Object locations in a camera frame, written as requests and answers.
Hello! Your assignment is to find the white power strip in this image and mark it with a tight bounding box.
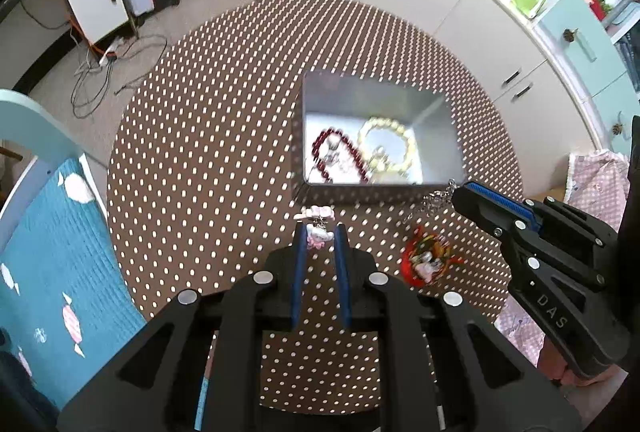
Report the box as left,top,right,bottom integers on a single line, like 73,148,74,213
97,39,124,66

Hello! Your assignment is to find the light teal drawer staircase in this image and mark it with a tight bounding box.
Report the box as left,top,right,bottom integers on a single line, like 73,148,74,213
537,0,640,154

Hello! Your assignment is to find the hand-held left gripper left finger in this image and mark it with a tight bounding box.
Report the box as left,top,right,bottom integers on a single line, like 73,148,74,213
57,222,308,432

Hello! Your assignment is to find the grey metal box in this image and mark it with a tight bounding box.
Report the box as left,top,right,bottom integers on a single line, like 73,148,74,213
291,69,469,204

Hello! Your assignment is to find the pink patterned blanket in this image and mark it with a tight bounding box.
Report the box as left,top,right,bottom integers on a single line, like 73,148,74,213
500,149,632,363

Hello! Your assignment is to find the red cord charm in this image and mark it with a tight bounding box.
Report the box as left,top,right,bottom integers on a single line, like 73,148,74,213
400,224,465,286

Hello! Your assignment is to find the brown polka-dot tablecloth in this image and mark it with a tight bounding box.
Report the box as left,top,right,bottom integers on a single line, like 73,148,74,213
106,0,525,413

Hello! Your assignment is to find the light teal bed frame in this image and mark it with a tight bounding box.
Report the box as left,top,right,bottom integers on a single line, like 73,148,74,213
0,89,109,254

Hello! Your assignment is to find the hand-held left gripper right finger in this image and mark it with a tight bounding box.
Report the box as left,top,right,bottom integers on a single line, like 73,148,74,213
333,222,584,432

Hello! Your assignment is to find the person's right hand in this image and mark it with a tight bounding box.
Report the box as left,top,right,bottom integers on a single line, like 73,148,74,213
537,337,577,386

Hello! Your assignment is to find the dark top desk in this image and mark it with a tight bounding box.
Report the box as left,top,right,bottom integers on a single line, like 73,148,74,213
0,0,114,96

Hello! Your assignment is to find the dark red bead bracelet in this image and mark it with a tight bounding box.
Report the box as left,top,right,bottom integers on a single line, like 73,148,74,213
310,128,372,186

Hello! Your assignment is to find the tangle of floor cables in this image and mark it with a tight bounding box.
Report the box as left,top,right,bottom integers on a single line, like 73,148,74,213
70,34,169,119

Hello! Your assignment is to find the silver chain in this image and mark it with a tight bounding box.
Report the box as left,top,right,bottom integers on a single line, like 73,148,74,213
400,178,460,233

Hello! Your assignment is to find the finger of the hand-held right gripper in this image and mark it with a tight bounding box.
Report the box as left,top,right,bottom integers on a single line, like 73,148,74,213
451,186,607,291
466,183,619,249

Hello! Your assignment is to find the pink white charm bracelet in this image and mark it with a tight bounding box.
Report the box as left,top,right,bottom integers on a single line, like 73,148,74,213
295,206,337,253

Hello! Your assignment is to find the cream bead bracelet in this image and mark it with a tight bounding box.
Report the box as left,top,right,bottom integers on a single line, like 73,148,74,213
356,116,419,176

